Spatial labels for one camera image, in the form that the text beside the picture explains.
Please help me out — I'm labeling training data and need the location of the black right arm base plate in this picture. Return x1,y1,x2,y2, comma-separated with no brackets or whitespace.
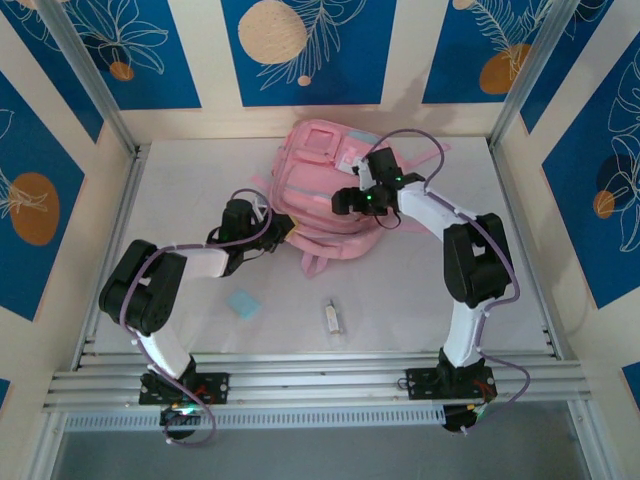
405,367,496,402

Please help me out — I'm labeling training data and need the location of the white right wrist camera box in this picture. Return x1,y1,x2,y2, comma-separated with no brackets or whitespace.
349,154,375,190

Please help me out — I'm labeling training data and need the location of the pink student backpack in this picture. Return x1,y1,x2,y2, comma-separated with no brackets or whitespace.
252,118,454,280

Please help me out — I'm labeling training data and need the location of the grey slotted cable duct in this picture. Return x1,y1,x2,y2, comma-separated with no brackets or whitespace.
64,407,446,432

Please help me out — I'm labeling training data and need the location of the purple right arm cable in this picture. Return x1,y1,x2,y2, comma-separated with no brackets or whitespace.
367,129,531,437

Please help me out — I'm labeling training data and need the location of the aluminium table frame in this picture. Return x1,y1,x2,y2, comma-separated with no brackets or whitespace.
0,0,640,480

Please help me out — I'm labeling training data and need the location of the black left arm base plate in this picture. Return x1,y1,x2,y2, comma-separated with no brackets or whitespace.
138,370,231,406

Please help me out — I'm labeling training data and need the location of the light blue eraser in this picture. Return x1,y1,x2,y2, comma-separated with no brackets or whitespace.
225,288,263,321

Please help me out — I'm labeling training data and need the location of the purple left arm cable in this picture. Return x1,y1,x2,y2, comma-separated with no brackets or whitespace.
119,189,275,449

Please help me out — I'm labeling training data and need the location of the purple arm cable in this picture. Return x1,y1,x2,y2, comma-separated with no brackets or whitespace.
119,189,275,449
367,129,531,437

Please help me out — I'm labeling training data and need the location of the small white tube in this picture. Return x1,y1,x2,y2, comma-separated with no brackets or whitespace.
322,298,346,336

